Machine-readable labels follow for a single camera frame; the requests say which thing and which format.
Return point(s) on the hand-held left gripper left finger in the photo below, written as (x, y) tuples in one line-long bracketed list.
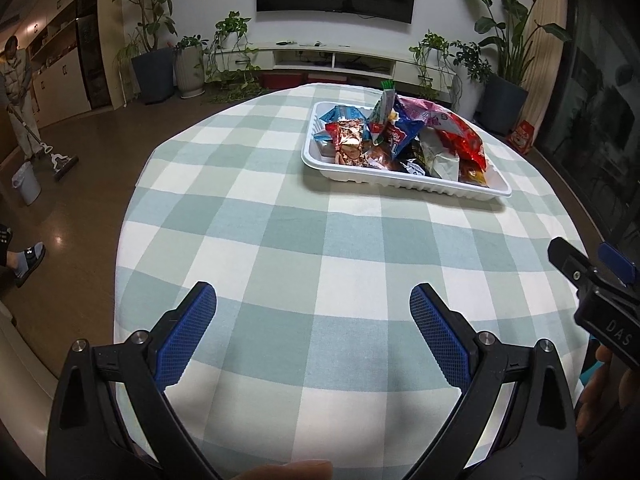
[(187, 330)]

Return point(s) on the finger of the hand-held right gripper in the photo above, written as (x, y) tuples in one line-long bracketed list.
[(617, 262), (570, 262)]

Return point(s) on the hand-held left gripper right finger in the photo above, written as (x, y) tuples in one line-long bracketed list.
[(440, 335)]

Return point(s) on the red and gold snack packet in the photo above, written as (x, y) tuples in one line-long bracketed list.
[(472, 177)]

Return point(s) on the white plastic tray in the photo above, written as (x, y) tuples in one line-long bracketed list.
[(400, 185)]

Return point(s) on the red chocolate snack packet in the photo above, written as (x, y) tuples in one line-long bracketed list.
[(465, 140)]

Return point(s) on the black snack packet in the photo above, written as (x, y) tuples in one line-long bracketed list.
[(412, 160)]

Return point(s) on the brown snack packet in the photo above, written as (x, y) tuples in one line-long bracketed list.
[(352, 152)]

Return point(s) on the pink snack packet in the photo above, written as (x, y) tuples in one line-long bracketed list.
[(430, 110)]

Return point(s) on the blue and yellow snack packet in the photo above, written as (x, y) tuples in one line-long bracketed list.
[(407, 125)]

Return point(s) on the red patterned snack packet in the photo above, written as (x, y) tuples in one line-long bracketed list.
[(345, 132)]

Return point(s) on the green snack packet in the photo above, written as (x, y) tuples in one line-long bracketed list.
[(385, 105)]

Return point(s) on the light blue snack packet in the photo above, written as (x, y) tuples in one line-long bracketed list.
[(340, 112)]

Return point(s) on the person's right hand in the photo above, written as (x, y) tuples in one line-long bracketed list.
[(595, 400)]

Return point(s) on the person's left hand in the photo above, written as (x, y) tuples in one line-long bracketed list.
[(285, 472)]

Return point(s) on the red printed bag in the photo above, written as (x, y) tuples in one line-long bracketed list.
[(520, 137)]

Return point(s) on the glass sliding door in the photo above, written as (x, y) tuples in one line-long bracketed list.
[(600, 125)]

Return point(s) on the green checked tablecloth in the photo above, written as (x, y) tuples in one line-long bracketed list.
[(300, 235)]

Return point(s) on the beige sofa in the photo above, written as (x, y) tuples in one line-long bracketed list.
[(20, 350)]

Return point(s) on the broad-leaf plant in dark pot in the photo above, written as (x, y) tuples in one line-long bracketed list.
[(505, 105)]

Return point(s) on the bushy plant in white pot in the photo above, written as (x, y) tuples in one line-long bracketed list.
[(470, 97)]

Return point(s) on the floor mop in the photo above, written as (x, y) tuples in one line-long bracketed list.
[(65, 165)]

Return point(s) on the white trash bin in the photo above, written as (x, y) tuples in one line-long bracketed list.
[(26, 185)]

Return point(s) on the tall leafy potted plant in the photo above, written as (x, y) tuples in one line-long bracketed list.
[(152, 77)]

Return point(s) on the small plant in pale pot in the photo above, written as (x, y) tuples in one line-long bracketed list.
[(189, 72)]

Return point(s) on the trailing potted plant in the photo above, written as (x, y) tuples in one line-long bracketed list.
[(430, 42), (230, 25)]

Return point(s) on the red storage box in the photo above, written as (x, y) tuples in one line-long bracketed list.
[(327, 79), (280, 81)]

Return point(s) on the white television console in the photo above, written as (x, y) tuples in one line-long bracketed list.
[(300, 57)]

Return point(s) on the dark glass cabinet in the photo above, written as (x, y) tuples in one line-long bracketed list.
[(95, 35)]

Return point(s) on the white wall cabinets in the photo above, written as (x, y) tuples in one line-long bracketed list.
[(60, 75)]

